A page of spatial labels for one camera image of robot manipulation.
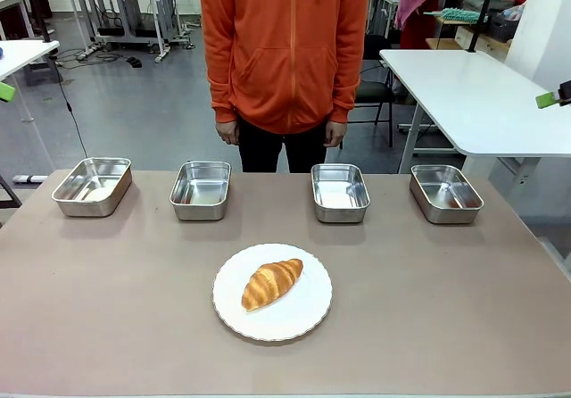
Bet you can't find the rectangular stainless steel container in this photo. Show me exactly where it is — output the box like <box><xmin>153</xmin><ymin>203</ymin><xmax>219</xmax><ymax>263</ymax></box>
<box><xmin>310</xmin><ymin>162</ymin><xmax>372</xmax><ymax>225</ymax></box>
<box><xmin>409</xmin><ymin>163</ymin><xmax>485</xmax><ymax>226</ymax></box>
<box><xmin>51</xmin><ymin>156</ymin><xmax>134</xmax><ymax>219</ymax></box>
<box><xmin>169</xmin><ymin>161</ymin><xmax>233</xmax><ymax>222</ymax></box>

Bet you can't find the person's left hand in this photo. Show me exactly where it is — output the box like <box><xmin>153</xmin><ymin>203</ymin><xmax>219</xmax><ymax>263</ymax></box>
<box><xmin>323</xmin><ymin>120</ymin><xmax>348</xmax><ymax>149</ymax></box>

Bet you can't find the person's right hand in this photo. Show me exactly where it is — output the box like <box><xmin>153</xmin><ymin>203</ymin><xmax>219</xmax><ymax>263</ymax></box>
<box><xmin>214</xmin><ymin>120</ymin><xmax>240</xmax><ymax>146</ymax></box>

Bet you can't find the white desk with black pole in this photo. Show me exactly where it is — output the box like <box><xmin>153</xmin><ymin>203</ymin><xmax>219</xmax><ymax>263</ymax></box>
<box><xmin>0</xmin><ymin>38</ymin><xmax>61</xmax><ymax>171</ymax></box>

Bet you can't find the white side table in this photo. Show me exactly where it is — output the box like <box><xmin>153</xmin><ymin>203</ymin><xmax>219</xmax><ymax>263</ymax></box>
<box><xmin>378</xmin><ymin>48</ymin><xmax>571</xmax><ymax>180</ymax></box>

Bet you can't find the teal microfibre duster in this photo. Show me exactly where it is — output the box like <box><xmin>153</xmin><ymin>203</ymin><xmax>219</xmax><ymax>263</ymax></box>
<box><xmin>423</xmin><ymin>7</ymin><xmax>488</xmax><ymax>26</ymax></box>

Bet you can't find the black folding chair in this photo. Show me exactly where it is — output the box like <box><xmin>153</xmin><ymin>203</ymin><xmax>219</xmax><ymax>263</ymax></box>
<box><xmin>338</xmin><ymin>34</ymin><xmax>397</xmax><ymax>150</ymax></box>

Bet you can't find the person in orange hoodie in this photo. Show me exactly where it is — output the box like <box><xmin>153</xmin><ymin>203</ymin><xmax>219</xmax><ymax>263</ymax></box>
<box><xmin>199</xmin><ymin>0</ymin><xmax>371</xmax><ymax>174</ymax></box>

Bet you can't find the white scalloped plate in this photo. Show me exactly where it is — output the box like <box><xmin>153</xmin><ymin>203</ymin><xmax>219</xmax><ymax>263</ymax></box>
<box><xmin>211</xmin><ymin>243</ymin><xmax>334</xmax><ymax>343</ymax></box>

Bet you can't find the golden brown croissant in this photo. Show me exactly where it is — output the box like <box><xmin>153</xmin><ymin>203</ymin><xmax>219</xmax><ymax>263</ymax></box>
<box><xmin>241</xmin><ymin>258</ymin><xmax>304</xmax><ymax>312</ymax></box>

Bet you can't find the black hanging cable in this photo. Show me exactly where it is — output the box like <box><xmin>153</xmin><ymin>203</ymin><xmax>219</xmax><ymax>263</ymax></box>
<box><xmin>52</xmin><ymin>56</ymin><xmax>90</xmax><ymax>160</ymax></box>

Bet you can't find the black camera stand pole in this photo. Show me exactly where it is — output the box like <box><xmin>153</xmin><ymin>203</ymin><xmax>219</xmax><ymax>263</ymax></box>
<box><xmin>465</xmin><ymin>0</ymin><xmax>497</xmax><ymax>54</ymax></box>

